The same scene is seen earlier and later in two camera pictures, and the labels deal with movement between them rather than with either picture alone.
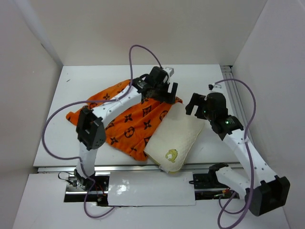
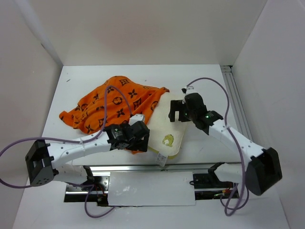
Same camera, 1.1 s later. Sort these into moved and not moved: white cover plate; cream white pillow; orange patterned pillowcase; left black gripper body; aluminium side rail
Moved: left black gripper body; cream white pillow; orange patterned pillowcase
Not moved: white cover plate; aluminium side rail
